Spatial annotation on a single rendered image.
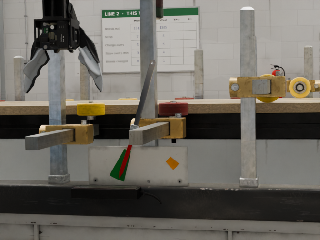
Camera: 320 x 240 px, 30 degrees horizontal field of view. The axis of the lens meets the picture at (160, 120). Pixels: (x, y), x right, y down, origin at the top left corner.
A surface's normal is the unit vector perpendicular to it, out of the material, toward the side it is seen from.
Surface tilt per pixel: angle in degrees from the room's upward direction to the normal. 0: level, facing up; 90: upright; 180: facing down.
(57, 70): 90
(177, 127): 90
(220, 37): 90
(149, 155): 90
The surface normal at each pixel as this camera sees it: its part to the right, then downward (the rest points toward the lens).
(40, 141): 0.98, 0.00
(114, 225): -0.21, 0.05
